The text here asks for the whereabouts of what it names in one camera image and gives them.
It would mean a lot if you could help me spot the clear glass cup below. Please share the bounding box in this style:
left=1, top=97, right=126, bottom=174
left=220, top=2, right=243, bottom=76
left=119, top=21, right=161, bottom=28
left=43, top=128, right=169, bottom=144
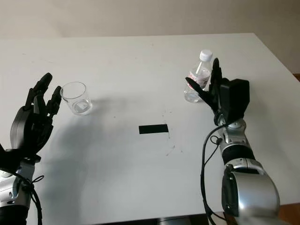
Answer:
left=60, top=81, right=94, bottom=116

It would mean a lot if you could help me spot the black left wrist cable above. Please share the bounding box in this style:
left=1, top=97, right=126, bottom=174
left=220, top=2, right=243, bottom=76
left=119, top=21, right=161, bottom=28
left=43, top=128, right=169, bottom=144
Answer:
left=10, top=170, right=45, bottom=225

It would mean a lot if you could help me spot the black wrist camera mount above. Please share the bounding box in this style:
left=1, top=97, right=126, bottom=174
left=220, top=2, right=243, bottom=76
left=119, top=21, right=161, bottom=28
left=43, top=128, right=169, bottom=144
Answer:
left=0, top=142, right=41, bottom=172
left=219, top=79, right=250, bottom=123

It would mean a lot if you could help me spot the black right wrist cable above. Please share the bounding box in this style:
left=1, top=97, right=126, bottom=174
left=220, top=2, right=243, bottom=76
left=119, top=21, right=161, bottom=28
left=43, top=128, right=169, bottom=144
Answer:
left=200, top=128, right=226, bottom=225

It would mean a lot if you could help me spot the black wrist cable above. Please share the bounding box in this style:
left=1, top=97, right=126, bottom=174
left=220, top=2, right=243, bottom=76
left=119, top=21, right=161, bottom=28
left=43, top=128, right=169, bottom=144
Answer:
left=200, top=128, right=226, bottom=225
left=10, top=170, right=45, bottom=225

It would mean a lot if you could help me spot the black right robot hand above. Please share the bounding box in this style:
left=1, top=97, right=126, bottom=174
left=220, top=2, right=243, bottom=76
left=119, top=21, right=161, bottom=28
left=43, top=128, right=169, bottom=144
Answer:
left=185, top=58, right=232, bottom=125

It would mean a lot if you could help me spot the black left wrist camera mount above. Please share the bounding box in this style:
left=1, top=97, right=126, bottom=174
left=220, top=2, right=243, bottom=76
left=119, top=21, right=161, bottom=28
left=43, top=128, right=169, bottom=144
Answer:
left=0, top=142, right=41, bottom=172

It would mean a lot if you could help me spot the black tape strip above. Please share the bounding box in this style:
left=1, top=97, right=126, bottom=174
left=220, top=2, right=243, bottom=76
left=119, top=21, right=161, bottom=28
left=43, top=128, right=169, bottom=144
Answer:
left=138, top=124, right=170, bottom=135

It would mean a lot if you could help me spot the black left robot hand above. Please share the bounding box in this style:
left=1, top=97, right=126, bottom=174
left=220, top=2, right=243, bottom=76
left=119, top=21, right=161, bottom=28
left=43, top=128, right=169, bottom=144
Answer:
left=10, top=72, right=63, bottom=152

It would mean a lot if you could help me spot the clear water bottle red label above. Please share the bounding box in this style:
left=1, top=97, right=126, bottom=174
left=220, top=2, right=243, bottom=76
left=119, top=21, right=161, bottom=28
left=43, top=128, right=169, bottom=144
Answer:
left=183, top=49, right=214, bottom=104

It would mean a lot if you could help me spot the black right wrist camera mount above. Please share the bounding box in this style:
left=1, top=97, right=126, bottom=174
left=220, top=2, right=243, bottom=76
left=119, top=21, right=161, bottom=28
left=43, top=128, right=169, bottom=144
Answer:
left=219, top=79, right=250, bottom=123

